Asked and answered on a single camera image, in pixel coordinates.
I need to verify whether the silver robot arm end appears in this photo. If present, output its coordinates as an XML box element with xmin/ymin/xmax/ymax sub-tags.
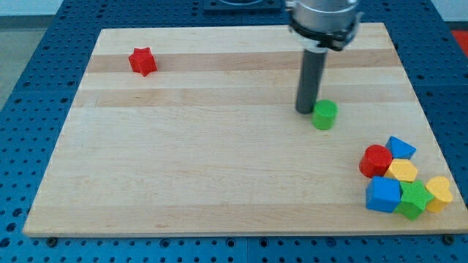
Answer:
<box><xmin>285</xmin><ymin>0</ymin><xmax>363</xmax><ymax>53</ymax></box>

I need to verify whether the wooden board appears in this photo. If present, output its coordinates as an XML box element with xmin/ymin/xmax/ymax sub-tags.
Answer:
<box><xmin>23</xmin><ymin>23</ymin><xmax>467</xmax><ymax>237</ymax></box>

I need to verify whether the red star block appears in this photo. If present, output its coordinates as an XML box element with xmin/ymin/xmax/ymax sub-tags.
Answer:
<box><xmin>129</xmin><ymin>47</ymin><xmax>158</xmax><ymax>77</ymax></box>

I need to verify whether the green star block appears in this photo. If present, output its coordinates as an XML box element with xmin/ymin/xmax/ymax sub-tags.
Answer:
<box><xmin>393</xmin><ymin>180</ymin><xmax>434</xmax><ymax>221</ymax></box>

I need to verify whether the green cylinder block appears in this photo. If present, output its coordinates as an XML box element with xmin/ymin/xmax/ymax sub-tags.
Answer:
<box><xmin>312</xmin><ymin>99</ymin><xmax>339</xmax><ymax>130</ymax></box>

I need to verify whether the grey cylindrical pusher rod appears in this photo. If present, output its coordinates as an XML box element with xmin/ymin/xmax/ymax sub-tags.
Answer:
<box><xmin>295</xmin><ymin>50</ymin><xmax>327</xmax><ymax>115</ymax></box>

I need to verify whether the red cylinder block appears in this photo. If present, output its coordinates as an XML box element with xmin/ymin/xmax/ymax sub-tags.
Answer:
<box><xmin>359</xmin><ymin>145</ymin><xmax>393</xmax><ymax>178</ymax></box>

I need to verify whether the blue cube block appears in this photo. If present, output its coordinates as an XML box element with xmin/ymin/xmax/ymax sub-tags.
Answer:
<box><xmin>366</xmin><ymin>176</ymin><xmax>401</xmax><ymax>213</ymax></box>

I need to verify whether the blue triangle block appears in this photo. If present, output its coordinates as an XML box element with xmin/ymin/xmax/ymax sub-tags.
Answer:
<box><xmin>385</xmin><ymin>136</ymin><xmax>417</xmax><ymax>159</ymax></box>

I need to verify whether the yellow hexagon block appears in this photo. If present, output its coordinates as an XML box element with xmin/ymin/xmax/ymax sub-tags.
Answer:
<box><xmin>384</xmin><ymin>159</ymin><xmax>418</xmax><ymax>182</ymax></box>

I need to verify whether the yellow heart block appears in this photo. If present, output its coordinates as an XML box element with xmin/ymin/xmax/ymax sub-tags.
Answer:
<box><xmin>426</xmin><ymin>176</ymin><xmax>453</xmax><ymax>213</ymax></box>

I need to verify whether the dark blue base plate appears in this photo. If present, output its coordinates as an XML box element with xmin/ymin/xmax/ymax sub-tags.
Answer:
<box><xmin>202</xmin><ymin>0</ymin><xmax>284</xmax><ymax>12</ymax></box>

